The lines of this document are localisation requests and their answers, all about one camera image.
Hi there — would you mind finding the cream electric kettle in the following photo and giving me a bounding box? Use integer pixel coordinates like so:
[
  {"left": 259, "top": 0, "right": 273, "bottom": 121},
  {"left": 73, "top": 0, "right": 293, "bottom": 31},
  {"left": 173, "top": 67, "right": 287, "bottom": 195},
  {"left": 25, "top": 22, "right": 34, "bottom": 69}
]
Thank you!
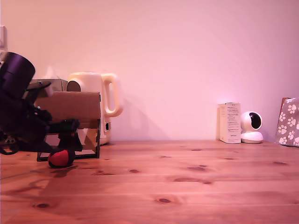
[{"left": 66, "top": 71, "right": 124, "bottom": 146}]

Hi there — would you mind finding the small white round camera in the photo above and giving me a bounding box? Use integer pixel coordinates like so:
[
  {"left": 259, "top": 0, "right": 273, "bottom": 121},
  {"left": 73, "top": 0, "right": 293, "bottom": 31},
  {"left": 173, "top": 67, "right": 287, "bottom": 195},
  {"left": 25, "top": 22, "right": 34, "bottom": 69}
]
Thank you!
[{"left": 240, "top": 111, "right": 264, "bottom": 144}]

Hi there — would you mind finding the grey paw print bag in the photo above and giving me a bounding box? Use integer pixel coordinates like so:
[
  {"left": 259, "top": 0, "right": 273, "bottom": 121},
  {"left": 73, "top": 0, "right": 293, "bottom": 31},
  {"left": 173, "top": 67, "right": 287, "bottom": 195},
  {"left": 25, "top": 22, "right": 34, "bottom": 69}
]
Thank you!
[{"left": 275, "top": 97, "right": 299, "bottom": 147}]

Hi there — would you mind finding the grey cloud print tissue box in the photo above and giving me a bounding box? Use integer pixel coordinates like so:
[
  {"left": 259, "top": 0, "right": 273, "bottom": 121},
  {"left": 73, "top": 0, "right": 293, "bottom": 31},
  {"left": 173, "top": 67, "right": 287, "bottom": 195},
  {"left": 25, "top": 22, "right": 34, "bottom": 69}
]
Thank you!
[{"left": 30, "top": 78, "right": 69, "bottom": 93}]

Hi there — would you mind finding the red and black footbag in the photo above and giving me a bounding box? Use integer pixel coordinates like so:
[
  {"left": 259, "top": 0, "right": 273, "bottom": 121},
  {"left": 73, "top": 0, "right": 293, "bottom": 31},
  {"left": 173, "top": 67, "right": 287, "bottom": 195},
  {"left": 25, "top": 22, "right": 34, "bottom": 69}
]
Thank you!
[{"left": 48, "top": 149, "right": 76, "bottom": 168}]

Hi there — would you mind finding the white tissue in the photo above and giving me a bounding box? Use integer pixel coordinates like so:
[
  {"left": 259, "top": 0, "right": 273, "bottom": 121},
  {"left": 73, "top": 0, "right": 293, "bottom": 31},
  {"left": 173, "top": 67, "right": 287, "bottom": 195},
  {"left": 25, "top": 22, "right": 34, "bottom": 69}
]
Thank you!
[{"left": 44, "top": 66, "right": 60, "bottom": 80}]

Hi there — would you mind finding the cardboard dice tower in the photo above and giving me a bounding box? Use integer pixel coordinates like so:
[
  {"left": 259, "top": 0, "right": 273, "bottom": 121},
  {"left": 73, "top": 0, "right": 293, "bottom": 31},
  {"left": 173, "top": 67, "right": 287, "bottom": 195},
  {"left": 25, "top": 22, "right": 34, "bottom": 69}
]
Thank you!
[{"left": 36, "top": 91, "right": 101, "bottom": 162}]

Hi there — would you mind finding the white printed carton box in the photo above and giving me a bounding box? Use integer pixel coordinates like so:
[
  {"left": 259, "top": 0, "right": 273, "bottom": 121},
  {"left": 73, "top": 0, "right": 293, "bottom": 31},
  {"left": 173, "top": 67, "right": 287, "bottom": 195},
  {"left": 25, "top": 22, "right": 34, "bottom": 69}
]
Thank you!
[{"left": 216, "top": 102, "right": 242, "bottom": 144}]

